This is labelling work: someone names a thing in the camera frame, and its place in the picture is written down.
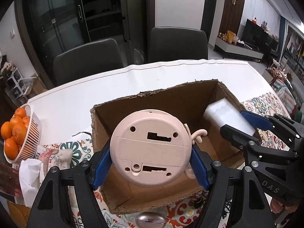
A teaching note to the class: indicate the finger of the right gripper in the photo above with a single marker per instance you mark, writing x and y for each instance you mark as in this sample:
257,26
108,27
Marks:
287,130
240,140

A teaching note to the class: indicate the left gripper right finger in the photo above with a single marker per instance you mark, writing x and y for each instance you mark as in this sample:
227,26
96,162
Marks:
249,206

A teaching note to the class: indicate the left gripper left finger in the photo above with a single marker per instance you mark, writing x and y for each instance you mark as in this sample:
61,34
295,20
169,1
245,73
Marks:
52,207

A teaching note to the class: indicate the white rectangular box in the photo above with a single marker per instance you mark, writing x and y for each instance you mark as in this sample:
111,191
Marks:
222,112

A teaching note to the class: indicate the pink round device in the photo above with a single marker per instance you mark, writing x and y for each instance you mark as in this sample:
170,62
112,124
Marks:
152,148

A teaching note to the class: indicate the silver egg-shaped case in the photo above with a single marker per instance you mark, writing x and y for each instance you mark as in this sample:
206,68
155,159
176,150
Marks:
150,220

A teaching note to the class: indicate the person's right hand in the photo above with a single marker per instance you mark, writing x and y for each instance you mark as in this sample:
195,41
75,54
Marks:
277,207

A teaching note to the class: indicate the white tissue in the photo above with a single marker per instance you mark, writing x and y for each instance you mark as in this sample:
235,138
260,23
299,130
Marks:
29,177

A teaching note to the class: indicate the floral fabric tissue cover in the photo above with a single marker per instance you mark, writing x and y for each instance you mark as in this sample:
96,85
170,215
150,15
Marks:
53,156

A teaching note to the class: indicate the white fruit basket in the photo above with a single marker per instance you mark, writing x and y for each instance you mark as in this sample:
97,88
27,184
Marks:
32,137

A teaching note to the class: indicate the patterned table runner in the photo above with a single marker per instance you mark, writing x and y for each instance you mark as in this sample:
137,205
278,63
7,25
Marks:
180,213

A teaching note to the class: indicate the brown cardboard box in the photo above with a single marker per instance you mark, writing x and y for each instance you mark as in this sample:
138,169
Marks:
187,102

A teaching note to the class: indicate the orange fruit front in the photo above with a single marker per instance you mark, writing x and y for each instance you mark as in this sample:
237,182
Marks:
11,148

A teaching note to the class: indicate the orange fruit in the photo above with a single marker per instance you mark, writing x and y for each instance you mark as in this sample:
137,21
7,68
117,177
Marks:
6,131
20,112
19,132
11,148

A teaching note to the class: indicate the orange fruit middle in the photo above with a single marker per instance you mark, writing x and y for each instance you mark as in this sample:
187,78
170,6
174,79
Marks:
19,132

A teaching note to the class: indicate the orange fruit left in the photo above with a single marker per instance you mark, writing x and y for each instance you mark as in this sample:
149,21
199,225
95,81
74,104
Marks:
6,131

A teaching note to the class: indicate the black television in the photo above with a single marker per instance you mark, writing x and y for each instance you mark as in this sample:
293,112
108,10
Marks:
255,35

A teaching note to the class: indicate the white tv console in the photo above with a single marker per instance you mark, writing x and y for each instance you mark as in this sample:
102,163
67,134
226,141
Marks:
237,50

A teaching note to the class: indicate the orange fruit top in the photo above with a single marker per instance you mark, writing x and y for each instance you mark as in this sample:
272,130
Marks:
20,112

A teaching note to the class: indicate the dark dining chair right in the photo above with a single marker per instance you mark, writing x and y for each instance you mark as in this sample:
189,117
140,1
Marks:
174,43

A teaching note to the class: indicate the dark dining chair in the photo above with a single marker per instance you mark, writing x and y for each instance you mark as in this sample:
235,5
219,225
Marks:
87,60
174,43

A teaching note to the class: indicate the dark wooden door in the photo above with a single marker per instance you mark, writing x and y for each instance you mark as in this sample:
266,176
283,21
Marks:
231,17

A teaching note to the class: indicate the white shelf rack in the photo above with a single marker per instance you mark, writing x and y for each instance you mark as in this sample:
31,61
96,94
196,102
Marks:
18,86

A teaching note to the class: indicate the dark dining chair left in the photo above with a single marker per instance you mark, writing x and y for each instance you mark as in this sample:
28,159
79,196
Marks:
87,60

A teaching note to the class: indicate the glass sliding door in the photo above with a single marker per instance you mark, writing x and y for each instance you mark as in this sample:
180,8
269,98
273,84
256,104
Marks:
57,26

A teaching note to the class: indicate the white figurine keychain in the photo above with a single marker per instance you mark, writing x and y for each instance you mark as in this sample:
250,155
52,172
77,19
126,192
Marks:
199,199

